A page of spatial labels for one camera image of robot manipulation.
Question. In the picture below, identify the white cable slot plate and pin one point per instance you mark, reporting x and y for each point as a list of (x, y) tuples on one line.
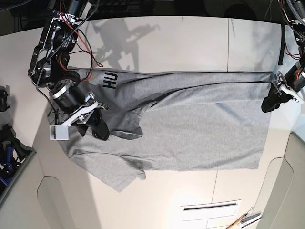
[(210, 211)]

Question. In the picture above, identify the wooden handled tool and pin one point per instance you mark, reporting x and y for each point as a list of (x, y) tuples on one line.
[(236, 222)]

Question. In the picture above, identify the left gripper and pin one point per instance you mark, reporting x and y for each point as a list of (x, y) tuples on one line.
[(286, 87)]

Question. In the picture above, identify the black device at left edge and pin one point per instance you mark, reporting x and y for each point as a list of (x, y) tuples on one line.
[(3, 100)]

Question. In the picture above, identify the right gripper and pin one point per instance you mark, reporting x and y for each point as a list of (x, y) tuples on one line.
[(81, 109)]

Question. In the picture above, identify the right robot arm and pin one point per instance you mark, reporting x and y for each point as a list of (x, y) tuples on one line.
[(49, 62)]

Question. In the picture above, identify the grey T-shirt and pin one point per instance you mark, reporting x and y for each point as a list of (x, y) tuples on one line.
[(173, 121)]

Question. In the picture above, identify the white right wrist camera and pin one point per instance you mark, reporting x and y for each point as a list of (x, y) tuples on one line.
[(59, 132)]

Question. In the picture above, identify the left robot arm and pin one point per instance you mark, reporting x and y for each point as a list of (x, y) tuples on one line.
[(293, 14)]

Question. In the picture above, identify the blue and black equipment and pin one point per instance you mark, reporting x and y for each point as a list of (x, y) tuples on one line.
[(12, 155)]

